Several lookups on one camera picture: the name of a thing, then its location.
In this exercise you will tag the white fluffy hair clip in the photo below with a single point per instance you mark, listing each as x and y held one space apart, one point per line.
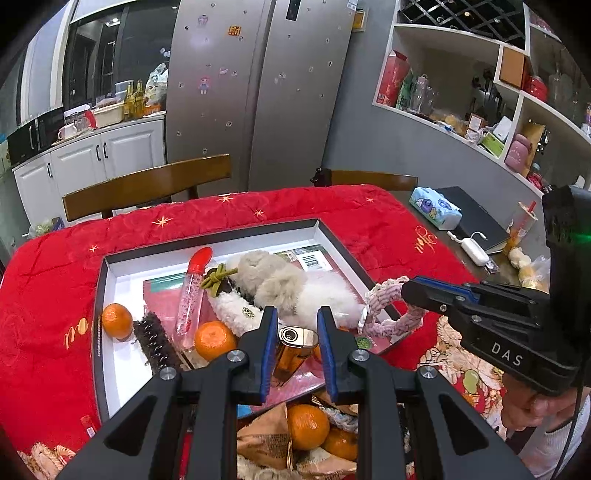
231 309

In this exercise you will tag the white kitchen cabinet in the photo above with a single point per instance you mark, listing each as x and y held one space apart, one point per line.
92 161

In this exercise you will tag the wooden chair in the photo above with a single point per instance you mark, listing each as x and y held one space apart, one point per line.
374 180
138 184

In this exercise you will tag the green packet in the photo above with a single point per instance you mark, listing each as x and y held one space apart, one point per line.
406 92

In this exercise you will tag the gold lighter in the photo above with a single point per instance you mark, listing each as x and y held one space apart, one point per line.
291 355

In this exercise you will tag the dark glass wall cabinet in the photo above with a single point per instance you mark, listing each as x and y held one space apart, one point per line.
115 50

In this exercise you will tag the person's right forearm white sleeve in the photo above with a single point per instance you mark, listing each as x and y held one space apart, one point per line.
554 454

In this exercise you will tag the white fluffy scrunchie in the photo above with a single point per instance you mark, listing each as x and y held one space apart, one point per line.
332 290

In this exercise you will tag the bubble tea cup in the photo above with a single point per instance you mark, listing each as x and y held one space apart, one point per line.
521 226

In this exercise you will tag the yellow glass bottle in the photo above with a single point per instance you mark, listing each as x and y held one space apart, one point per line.
139 99
128 104

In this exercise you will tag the cream plastic basin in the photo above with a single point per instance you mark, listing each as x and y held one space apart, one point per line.
108 115

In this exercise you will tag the person's right hand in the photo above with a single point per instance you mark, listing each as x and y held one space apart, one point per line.
531 408

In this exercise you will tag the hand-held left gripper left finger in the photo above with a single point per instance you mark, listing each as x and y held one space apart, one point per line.
268 350

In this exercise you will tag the white wall shelf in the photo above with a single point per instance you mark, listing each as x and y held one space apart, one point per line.
438 33

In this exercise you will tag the red printed blanket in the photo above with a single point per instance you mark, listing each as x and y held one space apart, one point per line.
69 277

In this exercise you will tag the red jar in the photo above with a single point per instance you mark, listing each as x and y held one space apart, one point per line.
535 88

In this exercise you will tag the silver double-door fridge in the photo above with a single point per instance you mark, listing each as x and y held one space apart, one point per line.
277 115

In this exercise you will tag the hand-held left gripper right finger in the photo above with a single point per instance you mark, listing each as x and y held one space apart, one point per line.
325 350

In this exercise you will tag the pink pouch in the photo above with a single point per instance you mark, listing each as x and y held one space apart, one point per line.
518 154

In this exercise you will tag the beige fluffy scrunchie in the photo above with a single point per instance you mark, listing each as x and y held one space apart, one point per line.
272 281

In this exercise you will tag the red gift bag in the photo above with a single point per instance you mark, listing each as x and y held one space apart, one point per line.
390 81

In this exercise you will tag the shallow black white box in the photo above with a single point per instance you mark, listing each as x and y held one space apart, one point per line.
124 286

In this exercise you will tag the black microwave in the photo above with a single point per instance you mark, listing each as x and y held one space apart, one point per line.
32 138

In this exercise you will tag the dark brown hair accessory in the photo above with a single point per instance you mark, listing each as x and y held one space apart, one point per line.
154 341

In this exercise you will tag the cream crochet scrunchie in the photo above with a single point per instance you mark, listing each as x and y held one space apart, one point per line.
339 415

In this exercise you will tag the white plastic bag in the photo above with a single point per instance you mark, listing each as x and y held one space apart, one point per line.
156 85

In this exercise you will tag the black notebook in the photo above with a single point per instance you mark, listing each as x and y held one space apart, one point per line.
475 217

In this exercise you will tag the white cup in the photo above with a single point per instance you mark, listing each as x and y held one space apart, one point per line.
67 131

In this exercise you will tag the blue tissue pack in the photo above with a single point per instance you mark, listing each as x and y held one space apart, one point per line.
436 207

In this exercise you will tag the small black object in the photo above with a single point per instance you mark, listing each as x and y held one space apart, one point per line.
319 177

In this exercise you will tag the clear tube bottle red cap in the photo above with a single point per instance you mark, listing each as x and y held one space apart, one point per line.
189 309

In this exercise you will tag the green white tissue box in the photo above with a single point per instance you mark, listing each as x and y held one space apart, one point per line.
495 138

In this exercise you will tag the clear bag of bread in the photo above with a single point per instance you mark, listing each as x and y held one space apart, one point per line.
535 272

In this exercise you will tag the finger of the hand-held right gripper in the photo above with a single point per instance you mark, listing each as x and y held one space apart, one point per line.
429 297
443 284

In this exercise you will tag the pink braided hair clip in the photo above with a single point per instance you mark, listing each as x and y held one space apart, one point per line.
406 321

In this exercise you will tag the white power bank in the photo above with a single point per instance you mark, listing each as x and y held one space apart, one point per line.
473 249

